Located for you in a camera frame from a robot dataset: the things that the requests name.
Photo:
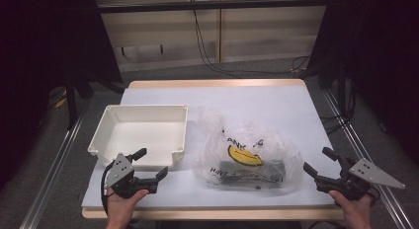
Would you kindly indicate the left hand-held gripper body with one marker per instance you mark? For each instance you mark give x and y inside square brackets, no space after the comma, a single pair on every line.
[119,171]

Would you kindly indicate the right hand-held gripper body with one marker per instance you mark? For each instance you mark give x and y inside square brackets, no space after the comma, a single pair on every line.
[369,174]

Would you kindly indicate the black box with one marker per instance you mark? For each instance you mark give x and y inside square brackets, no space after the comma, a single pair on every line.
[273,168]

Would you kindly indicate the clear printed plastic bag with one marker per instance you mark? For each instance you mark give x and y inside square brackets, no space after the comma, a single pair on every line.
[245,138]

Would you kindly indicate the person's left hand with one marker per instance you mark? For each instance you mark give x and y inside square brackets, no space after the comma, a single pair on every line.
[120,207]

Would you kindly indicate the person's right hand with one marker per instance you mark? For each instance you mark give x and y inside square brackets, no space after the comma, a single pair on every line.
[355,212]

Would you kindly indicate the white plastic tray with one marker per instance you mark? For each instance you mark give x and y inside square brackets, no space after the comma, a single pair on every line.
[148,133]

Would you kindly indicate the wooden table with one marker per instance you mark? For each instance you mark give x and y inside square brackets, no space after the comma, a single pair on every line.
[214,213]

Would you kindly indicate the black stand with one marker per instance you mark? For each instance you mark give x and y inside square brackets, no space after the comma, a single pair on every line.
[71,104]
[341,87]

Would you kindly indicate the dark curtain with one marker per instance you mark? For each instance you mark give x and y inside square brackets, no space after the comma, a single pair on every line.
[378,58]
[49,41]

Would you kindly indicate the black horizontal bar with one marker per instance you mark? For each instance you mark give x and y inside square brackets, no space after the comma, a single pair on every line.
[214,5]

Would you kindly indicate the metal floor rail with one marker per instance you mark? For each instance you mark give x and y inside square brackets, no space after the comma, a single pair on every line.
[52,173]
[355,137]

